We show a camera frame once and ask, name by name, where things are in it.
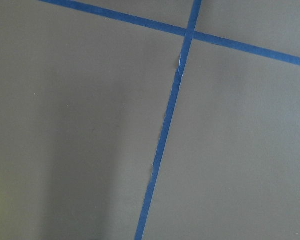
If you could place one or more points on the blue tape strip long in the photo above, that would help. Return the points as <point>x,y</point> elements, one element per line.
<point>164,133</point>

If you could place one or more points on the blue tape strip crossing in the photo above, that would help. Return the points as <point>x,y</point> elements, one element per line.
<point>176,30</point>

